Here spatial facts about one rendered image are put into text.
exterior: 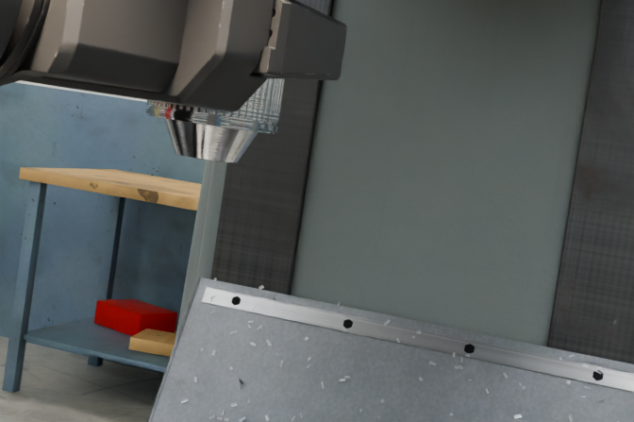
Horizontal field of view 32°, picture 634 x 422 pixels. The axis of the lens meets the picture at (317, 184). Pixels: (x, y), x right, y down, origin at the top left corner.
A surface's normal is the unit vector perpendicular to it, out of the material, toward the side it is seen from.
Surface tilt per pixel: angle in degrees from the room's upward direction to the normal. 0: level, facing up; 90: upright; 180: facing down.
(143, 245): 90
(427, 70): 90
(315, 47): 90
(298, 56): 90
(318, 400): 64
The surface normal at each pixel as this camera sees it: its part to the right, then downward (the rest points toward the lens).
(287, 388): -0.23, -0.43
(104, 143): -0.33, 0.00
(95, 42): 0.73, 0.15
